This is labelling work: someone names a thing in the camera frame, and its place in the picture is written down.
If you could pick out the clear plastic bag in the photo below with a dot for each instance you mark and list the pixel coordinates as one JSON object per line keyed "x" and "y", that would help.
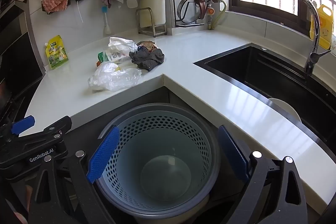
{"x": 115, "y": 79}

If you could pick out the thin white stick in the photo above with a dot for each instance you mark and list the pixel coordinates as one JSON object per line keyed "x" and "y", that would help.
{"x": 80, "y": 11}

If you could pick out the gas valve with orange knob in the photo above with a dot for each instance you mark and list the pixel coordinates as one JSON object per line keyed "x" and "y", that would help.
{"x": 211, "y": 12}

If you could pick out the yellow green seasoning pouch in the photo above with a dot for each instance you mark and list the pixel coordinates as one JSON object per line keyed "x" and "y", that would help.
{"x": 56, "y": 53}

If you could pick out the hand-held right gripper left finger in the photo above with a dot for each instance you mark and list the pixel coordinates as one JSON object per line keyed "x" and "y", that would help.
{"x": 103, "y": 154}

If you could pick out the person's left hand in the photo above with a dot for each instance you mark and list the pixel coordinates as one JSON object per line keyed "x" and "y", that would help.
{"x": 22, "y": 214}

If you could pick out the dark grey cloth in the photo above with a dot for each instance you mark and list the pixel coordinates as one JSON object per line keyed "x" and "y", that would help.
{"x": 149, "y": 58}

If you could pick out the black kitchen sink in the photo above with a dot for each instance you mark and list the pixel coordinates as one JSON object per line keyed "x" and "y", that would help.
{"x": 262, "y": 74}

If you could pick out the white green carton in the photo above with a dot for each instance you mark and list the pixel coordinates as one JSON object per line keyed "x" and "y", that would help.
{"x": 115, "y": 57}

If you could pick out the glass pot lid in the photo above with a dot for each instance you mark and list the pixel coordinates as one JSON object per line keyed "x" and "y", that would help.
{"x": 190, "y": 11}

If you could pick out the blue white bottle brush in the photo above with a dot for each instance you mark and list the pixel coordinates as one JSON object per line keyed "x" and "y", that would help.
{"x": 107, "y": 28}

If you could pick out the grey perforated trash bin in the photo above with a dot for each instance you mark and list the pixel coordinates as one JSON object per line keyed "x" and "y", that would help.
{"x": 162, "y": 134}

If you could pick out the white paper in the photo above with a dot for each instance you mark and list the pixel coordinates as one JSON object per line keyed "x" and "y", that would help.
{"x": 119, "y": 44}

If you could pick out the chrome kitchen faucet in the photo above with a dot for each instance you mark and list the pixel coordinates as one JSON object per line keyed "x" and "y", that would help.
{"x": 315, "y": 19}

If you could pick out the metal cutting board stand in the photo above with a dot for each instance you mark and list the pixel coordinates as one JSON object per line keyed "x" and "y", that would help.
{"x": 157, "y": 29}

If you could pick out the black kitchen appliance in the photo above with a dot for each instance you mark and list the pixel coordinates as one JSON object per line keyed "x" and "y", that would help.
{"x": 18, "y": 61}

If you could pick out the white bowl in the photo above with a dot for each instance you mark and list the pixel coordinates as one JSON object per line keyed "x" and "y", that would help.
{"x": 284, "y": 107}

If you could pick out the pink dishcloth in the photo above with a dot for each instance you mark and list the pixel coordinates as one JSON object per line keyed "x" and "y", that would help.
{"x": 56, "y": 2}

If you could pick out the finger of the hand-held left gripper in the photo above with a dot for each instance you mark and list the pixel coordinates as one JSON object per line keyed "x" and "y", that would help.
{"x": 59, "y": 125}
{"x": 23, "y": 125}

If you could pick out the yellow oil bottle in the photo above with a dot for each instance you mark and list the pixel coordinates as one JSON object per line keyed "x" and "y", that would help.
{"x": 325, "y": 27}

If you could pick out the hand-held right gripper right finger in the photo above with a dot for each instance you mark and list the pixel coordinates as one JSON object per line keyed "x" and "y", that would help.
{"x": 232, "y": 153}

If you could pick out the red brown snack wrapper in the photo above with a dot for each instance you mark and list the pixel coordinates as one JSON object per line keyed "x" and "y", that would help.
{"x": 147, "y": 45}

